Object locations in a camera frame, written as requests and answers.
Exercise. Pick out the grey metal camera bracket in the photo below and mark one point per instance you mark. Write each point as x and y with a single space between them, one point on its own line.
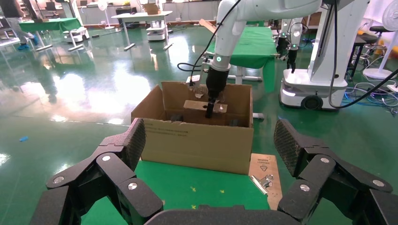
205 59

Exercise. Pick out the black stool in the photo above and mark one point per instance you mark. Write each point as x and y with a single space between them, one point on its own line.
380 29

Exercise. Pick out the white robot chassis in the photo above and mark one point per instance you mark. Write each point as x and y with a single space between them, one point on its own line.
314 84

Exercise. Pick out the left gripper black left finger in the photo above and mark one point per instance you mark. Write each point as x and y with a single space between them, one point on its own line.
118 174

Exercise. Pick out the white table pedestal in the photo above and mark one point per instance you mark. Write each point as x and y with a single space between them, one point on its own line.
238 74

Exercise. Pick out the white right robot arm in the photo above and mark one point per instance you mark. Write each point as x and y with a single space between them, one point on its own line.
230 34

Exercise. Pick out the person with blue shoe covers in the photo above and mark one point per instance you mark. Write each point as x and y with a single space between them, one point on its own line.
17 28

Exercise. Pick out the black foam block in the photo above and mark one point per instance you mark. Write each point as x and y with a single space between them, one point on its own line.
176 117

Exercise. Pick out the brown cardboard box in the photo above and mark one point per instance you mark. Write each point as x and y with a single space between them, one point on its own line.
152 8

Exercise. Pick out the black side table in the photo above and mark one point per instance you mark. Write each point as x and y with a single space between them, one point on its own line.
360 42

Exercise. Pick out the white metal stand foot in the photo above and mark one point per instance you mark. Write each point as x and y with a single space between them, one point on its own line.
258 116

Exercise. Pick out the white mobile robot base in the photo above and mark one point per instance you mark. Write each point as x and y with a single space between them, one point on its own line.
76 34
157 32

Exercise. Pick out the white standing fan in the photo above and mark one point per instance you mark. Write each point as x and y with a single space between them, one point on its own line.
107 17
390 18

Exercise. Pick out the grey wrist camera housing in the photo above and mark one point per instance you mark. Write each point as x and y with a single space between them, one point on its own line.
194 77

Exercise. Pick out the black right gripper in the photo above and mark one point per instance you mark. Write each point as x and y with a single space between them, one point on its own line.
217 80

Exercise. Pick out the large open cardboard carton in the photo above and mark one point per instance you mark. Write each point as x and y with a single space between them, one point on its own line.
199 146

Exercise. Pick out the silver binder clip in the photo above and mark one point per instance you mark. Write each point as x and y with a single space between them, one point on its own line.
261 183

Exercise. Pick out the white robot with black grippers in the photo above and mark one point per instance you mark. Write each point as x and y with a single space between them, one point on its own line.
292 43

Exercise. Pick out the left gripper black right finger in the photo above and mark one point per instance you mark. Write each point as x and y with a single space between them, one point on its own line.
326 180

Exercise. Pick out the brown board piece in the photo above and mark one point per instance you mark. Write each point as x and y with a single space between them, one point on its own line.
207 25

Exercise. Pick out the blue scrap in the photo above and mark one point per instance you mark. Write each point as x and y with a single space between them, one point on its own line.
23 138

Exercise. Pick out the white table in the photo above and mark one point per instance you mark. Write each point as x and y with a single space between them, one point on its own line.
140 15

